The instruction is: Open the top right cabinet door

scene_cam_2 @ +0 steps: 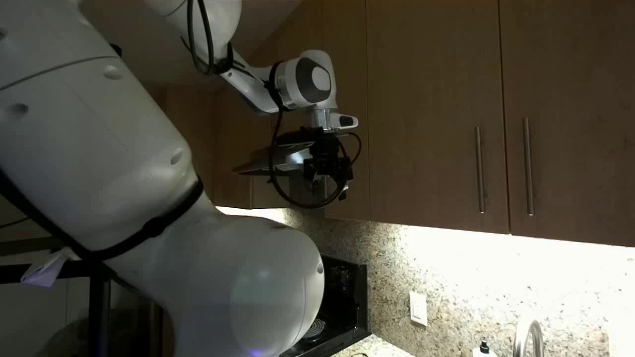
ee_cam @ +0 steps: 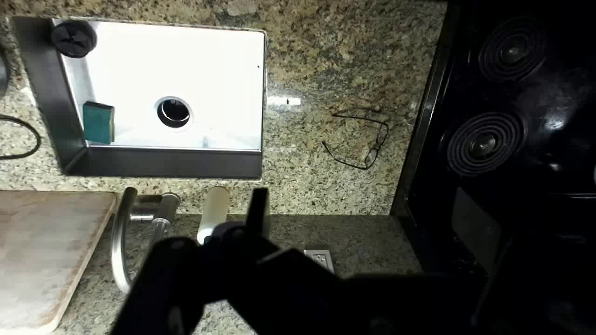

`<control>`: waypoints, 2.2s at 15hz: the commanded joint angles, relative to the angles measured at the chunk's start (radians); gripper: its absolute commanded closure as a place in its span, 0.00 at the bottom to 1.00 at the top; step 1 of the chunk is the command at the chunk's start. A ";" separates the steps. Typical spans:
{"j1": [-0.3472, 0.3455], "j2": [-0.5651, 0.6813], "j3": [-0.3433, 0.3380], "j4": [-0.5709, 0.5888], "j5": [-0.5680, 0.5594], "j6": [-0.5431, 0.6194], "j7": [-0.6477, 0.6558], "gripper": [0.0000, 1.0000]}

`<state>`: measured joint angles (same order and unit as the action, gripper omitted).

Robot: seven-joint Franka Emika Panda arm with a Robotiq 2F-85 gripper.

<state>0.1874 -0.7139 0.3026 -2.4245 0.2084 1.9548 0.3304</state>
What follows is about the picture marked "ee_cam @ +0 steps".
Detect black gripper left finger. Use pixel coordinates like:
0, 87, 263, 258
110, 235, 211, 335

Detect green sponge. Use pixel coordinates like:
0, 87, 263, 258
82, 100, 118, 146

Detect round sink drain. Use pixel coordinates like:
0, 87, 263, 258
155, 94, 194, 129

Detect thin black counter cable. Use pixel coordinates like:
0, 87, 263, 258
0, 113, 43, 161

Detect white soap dispenser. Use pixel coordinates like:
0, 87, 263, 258
196, 185, 231, 245

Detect white wall outlet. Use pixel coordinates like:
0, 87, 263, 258
302, 247, 336, 275

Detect stainless steel sink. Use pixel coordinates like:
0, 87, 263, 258
11, 14, 268, 180

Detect black sink stopper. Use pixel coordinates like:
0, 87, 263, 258
51, 18, 99, 59

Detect thin frame eyeglasses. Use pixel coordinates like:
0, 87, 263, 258
321, 103, 391, 170

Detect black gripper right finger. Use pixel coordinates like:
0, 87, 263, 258
207, 185, 350, 335

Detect black electric stove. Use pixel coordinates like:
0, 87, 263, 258
390, 0, 596, 335

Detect wooden cutting board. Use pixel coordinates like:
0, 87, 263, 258
0, 189, 119, 335

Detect black coil stove burner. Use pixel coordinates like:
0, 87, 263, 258
445, 109, 526, 178
475, 14, 550, 81

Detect chrome faucet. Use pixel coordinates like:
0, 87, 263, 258
110, 185, 183, 293

